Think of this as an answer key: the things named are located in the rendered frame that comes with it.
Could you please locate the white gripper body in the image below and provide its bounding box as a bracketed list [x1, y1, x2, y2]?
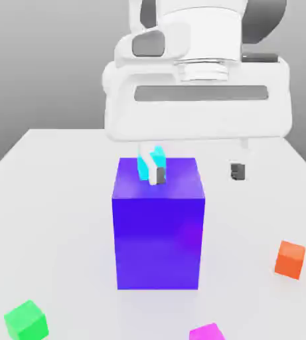
[102, 57, 293, 143]

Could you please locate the small cyan cube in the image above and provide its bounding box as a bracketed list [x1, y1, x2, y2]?
[137, 145, 167, 182]

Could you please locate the small orange cube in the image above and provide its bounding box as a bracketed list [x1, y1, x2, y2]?
[273, 240, 306, 282]

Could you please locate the small magenta cube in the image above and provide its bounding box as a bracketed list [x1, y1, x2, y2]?
[189, 322, 227, 340]

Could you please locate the small green cube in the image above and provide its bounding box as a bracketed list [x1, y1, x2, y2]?
[3, 299, 50, 340]

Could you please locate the large blue box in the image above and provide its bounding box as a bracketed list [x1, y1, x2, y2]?
[112, 157, 206, 291]

